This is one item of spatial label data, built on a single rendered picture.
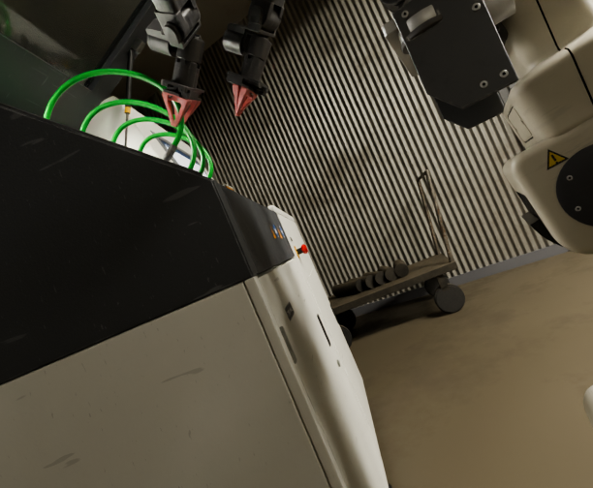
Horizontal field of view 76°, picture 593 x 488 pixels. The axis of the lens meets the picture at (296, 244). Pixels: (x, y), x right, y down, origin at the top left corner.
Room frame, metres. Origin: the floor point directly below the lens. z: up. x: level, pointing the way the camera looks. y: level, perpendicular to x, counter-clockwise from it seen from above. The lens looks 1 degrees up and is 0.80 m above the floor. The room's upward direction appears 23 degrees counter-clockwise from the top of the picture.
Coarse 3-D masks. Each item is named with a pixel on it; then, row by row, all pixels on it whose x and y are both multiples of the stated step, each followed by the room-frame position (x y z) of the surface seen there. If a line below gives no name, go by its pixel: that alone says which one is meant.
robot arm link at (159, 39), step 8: (152, 24) 0.84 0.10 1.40; (160, 24) 0.84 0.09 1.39; (168, 24) 0.77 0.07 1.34; (200, 24) 0.84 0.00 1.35; (152, 32) 0.85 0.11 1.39; (160, 32) 0.84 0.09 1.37; (168, 32) 0.78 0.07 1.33; (176, 32) 0.78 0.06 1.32; (192, 32) 0.83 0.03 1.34; (152, 40) 0.86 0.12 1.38; (160, 40) 0.85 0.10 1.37; (168, 40) 0.80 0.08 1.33; (176, 40) 0.79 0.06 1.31; (184, 40) 0.82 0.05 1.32; (152, 48) 0.88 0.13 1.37; (160, 48) 0.87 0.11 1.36; (168, 48) 0.86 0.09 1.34; (176, 56) 0.90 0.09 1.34
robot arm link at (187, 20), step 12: (156, 0) 0.74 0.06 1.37; (168, 0) 0.73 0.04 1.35; (180, 0) 0.75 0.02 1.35; (192, 0) 0.78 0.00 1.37; (156, 12) 0.76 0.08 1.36; (168, 12) 0.75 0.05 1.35; (180, 12) 0.76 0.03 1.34; (192, 12) 0.79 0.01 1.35; (180, 24) 0.77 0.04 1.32; (192, 24) 0.80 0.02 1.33
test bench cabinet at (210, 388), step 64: (192, 320) 0.58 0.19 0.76; (256, 320) 0.57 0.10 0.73; (64, 384) 0.60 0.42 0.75; (128, 384) 0.59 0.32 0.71; (192, 384) 0.58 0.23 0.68; (256, 384) 0.57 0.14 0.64; (0, 448) 0.61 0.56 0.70; (64, 448) 0.60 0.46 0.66; (128, 448) 0.59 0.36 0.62; (192, 448) 0.58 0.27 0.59; (256, 448) 0.58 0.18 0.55; (320, 448) 0.57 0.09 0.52
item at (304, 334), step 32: (288, 288) 0.84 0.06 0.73; (288, 320) 0.68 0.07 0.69; (320, 320) 1.15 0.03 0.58; (320, 352) 0.90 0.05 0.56; (320, 384) 0.73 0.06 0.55; (320, 416) 0.61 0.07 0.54; (352, 416) 0.98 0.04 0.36; (352, 448) 0.78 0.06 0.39; (352, 480) 0.65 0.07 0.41; (384, 480) 1.07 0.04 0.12
